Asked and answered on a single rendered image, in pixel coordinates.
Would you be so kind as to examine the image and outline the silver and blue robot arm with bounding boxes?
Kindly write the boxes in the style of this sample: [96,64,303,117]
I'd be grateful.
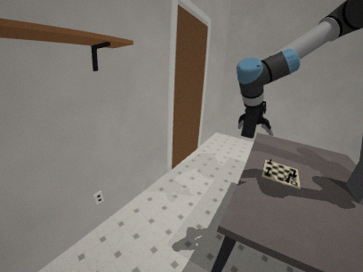
[237,0,363,139]

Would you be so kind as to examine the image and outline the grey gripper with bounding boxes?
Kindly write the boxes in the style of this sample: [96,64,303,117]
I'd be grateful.
[238,101,273,136]

